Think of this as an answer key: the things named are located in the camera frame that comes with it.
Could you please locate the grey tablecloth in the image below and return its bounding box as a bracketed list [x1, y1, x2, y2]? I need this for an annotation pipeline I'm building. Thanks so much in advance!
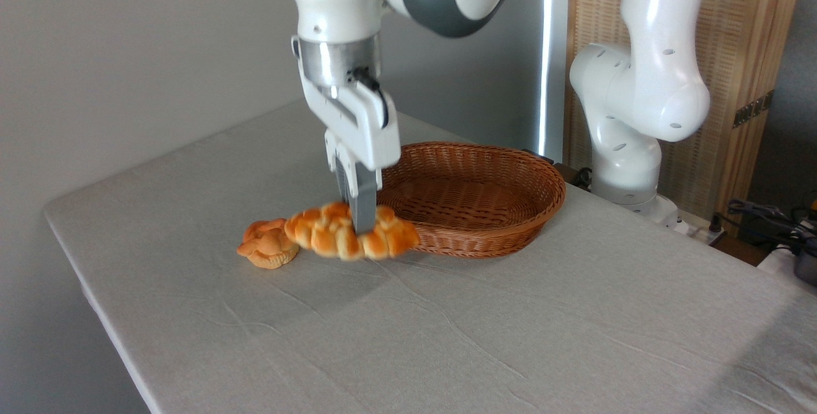
[43, 101, 817, 414]

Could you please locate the long braided bread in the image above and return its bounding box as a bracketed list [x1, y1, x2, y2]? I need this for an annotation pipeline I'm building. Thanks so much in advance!
[284, 202, 421, 262]

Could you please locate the round flower-shaped bread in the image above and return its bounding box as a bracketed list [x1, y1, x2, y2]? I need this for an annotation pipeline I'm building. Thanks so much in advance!
[236, 218, 300, 270]

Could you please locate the black cable bundle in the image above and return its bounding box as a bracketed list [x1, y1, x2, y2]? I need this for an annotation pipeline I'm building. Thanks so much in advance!
[726, 199, 817, 244]

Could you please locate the black screen hinge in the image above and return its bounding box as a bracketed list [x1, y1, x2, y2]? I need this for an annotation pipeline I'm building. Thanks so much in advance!
[733, 90, 774, 128]

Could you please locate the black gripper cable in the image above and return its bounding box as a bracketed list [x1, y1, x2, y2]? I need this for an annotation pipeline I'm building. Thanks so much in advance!
[349, 67, 391, 129]

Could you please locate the white vertical pole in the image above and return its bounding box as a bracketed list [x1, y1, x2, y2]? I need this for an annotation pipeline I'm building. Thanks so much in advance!
[536, 0, 570, 163]

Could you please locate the black base clamp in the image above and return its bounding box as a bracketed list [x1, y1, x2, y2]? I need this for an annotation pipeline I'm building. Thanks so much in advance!
[523, 149, 592, 189]

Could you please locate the brown wicker basket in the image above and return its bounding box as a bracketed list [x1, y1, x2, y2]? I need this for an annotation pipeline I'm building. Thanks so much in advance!
[377, 141, 567, 259]

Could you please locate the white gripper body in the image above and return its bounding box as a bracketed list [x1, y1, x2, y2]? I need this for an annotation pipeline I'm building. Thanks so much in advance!
[295, 70, 402, 173]

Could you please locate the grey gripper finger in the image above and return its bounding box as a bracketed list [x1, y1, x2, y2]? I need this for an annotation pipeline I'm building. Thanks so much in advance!
[345, 158, 383, 235]
[324, 129, 352, 206]

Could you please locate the white power strip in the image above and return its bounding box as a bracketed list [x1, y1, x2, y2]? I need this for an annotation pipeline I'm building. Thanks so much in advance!
[675, 210, 728, 246]

